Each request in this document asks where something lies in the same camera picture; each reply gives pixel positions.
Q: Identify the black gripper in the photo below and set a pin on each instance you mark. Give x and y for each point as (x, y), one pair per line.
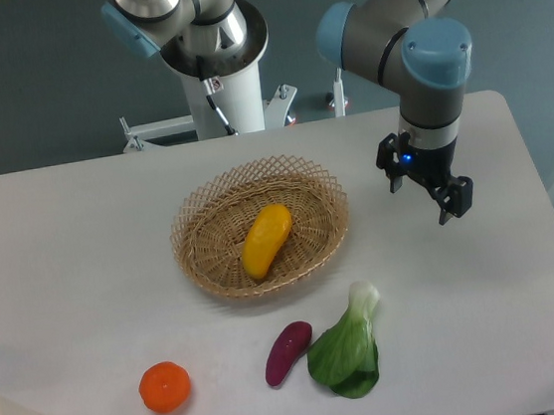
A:
(431, 168)

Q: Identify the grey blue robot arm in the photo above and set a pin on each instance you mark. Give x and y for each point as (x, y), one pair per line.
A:
(404, 46)

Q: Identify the yellow mango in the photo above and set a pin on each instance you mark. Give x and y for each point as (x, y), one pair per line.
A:
(265, 238)

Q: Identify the woven wicker basket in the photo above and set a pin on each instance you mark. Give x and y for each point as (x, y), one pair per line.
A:
(210, 230)

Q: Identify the green bok choy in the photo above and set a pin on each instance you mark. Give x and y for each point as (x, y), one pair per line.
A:
(345, 357)

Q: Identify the purple sweet potato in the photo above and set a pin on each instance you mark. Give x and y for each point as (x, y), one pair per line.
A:
(290, 345)

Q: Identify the orange tangerine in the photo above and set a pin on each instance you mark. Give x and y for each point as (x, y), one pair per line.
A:
(164, 387)

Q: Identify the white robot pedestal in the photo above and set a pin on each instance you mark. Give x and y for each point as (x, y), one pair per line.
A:
(217, 66)

